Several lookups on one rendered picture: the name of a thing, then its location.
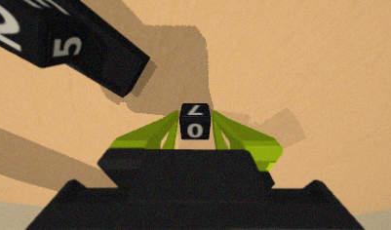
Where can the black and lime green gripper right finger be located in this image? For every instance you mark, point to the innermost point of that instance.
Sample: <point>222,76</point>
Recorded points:
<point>265,149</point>

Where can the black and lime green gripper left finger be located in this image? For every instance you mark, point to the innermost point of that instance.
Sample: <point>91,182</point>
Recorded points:
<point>151,135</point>

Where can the black calendar cube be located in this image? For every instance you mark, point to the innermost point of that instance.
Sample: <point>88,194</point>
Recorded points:
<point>195,121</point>
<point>42,32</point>

